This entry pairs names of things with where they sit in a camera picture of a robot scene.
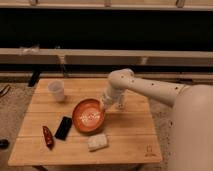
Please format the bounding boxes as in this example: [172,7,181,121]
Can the red chip bag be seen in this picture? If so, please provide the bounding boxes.
[43,126,54,148]

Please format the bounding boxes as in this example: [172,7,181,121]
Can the orange ceramic bowl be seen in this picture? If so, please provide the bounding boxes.
[72,99,105,134]

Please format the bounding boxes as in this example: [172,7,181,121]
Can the white sponge block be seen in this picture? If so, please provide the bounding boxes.
[88,133,108,151]

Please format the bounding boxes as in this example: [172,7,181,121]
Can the black rectangular bar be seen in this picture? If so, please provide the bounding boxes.
[55,117,72,140]

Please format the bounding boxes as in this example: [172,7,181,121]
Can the wooden table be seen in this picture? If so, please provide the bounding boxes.
[8,78,162,166]

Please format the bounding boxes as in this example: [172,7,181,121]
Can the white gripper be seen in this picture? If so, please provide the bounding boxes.
[101,87,122,110]

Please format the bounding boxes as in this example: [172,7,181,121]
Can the grey horizontal rail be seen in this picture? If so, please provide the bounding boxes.
[0,48,213,66]

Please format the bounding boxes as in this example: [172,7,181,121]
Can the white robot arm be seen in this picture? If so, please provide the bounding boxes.
[102,69,213,171]

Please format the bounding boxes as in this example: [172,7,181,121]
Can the black cables on floor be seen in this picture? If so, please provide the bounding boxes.
[0,83,12,99]

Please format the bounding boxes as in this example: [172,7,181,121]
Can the black object on floor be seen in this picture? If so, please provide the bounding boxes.
[0,139,10,149]

